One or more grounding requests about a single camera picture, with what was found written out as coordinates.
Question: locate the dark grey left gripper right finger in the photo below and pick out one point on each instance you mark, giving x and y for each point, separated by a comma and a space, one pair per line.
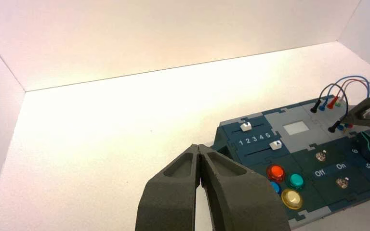
242, 204

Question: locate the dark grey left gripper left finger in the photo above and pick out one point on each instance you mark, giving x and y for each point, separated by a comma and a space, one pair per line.
166, 204

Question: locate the blue push button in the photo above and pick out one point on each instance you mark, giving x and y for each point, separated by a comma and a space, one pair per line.
276, 187

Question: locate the red push button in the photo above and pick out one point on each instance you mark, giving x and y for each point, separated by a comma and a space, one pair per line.
276, 172

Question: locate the yellow push button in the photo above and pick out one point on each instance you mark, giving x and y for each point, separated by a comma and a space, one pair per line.
292, 198

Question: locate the teal push button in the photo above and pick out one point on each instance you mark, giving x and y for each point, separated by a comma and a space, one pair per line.
296, 180

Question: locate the white slider knob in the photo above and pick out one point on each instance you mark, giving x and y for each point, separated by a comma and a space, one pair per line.
246, 126
275, 145

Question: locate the blue grey control box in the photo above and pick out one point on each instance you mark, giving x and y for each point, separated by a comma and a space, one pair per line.
325, 191

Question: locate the metal toggle switch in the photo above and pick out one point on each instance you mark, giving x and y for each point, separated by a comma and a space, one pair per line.
321, 155
342, 182

